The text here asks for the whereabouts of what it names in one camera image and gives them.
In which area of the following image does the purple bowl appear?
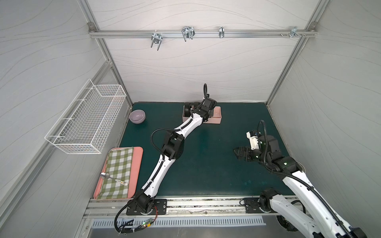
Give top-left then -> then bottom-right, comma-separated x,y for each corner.
129,110 -> 146,124

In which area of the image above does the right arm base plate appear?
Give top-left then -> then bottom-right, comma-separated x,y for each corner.
243,196 -> 272,214

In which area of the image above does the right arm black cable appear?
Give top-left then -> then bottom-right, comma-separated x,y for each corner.
276,199 -> 307,233

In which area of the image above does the pink divided storage box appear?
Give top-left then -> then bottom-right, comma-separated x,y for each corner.
182,106 -> 222,125

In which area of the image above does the green checked cloth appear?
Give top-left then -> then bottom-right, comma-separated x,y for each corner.
94,147 -> 134,200

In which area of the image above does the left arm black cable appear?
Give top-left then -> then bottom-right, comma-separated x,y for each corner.
114,205 -> 158,235

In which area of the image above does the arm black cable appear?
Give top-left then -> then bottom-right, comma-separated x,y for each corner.
276,199 -> 307,233
114,205 -> 158,235

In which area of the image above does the pink tray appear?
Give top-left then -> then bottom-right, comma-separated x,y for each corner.
93,147 -> 143,199

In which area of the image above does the horizontal aluminium rail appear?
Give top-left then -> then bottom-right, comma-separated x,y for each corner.
89,29 -> 317,39

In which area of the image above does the metal spoon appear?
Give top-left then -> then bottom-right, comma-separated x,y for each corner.
100,172 -> 128,186

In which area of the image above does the metal hook clamp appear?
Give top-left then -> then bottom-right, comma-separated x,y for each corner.
181,26 -> 195,42
280,27 -> 307,39
219,26 -> 225,39
150,31 -> 163,50

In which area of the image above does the white wire basket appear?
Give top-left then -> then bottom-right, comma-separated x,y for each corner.
45,79 -> 126,154

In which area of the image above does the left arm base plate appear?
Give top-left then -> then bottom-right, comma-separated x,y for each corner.
126,198 -> 167,215

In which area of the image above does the front aluminium frame rail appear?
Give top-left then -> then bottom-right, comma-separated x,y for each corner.
82,194 -> 328,219

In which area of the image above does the white vent strip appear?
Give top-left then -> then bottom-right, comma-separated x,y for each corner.
91,215 -> 266,229

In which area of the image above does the long black belt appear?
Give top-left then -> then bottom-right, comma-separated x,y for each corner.
183,102 -> 191,118

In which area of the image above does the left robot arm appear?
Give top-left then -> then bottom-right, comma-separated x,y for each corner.
137,94 -> 217,213

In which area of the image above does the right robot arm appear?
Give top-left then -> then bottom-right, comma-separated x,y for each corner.
234,120 -> 366,238

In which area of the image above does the white ribbed cup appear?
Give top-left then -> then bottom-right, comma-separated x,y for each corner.
297,162 -> 306,173

